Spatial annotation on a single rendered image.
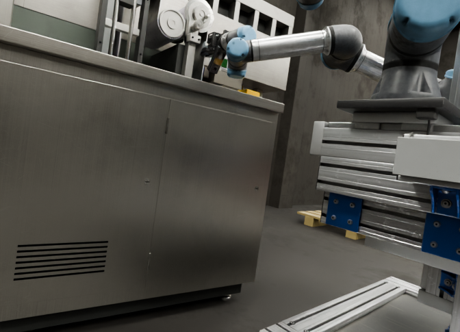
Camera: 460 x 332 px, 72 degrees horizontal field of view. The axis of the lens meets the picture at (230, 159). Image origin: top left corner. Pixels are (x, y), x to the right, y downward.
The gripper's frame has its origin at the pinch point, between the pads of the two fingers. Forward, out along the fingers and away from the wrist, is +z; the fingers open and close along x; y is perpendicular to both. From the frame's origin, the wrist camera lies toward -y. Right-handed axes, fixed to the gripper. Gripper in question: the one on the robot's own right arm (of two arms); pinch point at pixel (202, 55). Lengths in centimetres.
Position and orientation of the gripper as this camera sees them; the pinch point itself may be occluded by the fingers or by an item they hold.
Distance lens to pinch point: 157.2
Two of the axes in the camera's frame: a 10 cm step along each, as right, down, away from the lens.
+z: -5.7, -1.0, 8.2
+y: 1.4, -9.9, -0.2
